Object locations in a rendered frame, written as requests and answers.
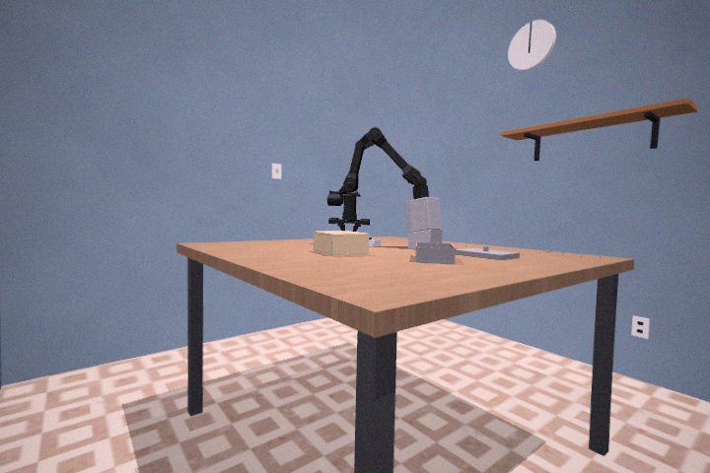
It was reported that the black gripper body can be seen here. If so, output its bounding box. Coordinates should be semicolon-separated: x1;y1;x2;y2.
328;206;370;226

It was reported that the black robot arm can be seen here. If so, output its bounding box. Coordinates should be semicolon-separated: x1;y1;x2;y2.
327;127;429;206

